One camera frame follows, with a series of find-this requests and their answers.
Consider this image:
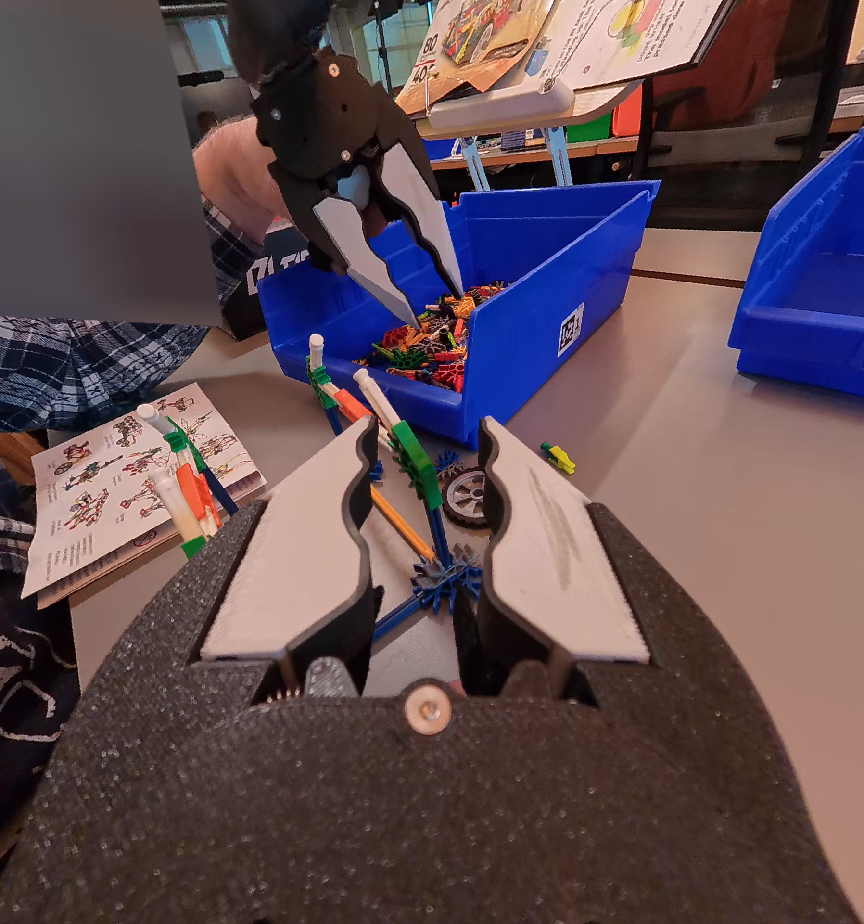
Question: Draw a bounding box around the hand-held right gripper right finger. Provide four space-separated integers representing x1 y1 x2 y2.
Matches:
477 416 653 668

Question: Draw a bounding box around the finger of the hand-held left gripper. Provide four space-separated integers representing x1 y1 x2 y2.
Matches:
312 195 423 330
376 141 467 298

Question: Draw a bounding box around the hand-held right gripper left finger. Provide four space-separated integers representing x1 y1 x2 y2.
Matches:
200 415 384 676

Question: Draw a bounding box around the pile of colourful construction toy pieces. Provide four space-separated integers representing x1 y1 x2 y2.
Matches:
360 280 508 394

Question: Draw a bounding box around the blue plastic bin with label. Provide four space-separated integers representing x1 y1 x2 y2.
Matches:
257 179 662 452

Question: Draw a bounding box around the rod and connector toy model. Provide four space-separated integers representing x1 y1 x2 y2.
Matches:
136 334 487 643

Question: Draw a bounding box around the person's left forearm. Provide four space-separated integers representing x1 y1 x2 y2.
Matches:
192 119 292 243

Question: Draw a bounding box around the white book stand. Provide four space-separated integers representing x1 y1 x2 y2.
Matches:
416 78 577 192

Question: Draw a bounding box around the black toy wheel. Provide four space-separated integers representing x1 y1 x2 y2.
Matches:
441 465 492 529

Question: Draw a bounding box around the colourful cover instruction booklet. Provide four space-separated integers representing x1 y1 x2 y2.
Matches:
396 0 556 115

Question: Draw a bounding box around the illustrated instruction booklet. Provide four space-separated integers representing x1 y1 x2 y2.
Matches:
22 383 267 609

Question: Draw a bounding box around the open instruction book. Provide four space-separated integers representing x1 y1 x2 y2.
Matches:
526 0 739 93

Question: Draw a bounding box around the person's dark printed shirt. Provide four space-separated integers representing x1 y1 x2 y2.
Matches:
0 563 79 853

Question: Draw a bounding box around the person's plaid shirt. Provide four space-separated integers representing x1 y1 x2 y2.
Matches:
0 202 260 557

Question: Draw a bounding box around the orange brown chair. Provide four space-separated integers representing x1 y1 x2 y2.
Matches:
652 22 787 131

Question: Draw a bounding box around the empty blue plastic bin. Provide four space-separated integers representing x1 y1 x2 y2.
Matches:
728 124 864 401

